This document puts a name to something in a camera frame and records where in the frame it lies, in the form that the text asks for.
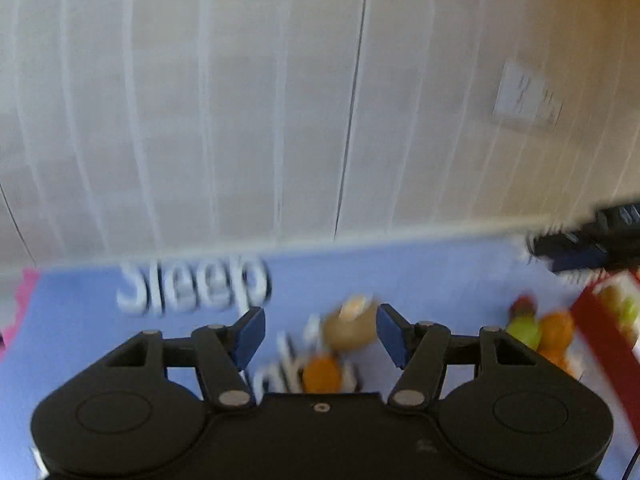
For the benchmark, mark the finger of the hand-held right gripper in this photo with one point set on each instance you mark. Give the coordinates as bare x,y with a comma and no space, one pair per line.
570,252

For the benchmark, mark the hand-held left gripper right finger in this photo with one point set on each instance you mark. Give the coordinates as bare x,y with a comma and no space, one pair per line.
391,336

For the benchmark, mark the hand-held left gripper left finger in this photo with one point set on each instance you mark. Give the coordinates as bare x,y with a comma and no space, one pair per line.
251,334

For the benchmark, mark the brown kiwi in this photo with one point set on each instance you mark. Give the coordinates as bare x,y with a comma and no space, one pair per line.
349,332

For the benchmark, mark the red apple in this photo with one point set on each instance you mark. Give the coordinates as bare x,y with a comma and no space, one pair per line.
523,305

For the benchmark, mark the green pear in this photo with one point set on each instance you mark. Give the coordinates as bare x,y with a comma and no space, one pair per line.
624,306

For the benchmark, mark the orange mandarin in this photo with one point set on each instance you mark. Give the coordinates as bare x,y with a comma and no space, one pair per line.
557,331
322,375

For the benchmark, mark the blue printed mat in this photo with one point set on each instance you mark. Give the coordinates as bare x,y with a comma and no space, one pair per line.
165,320

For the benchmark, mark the green apple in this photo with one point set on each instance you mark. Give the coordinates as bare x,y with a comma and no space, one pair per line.
524,331

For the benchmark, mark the red box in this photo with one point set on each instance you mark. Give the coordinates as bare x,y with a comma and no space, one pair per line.
607,345

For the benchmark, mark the white paper label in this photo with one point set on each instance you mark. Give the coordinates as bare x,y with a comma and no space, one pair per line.
527,95

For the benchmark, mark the pink cloth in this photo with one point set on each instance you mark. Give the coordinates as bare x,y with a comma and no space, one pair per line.
19,305

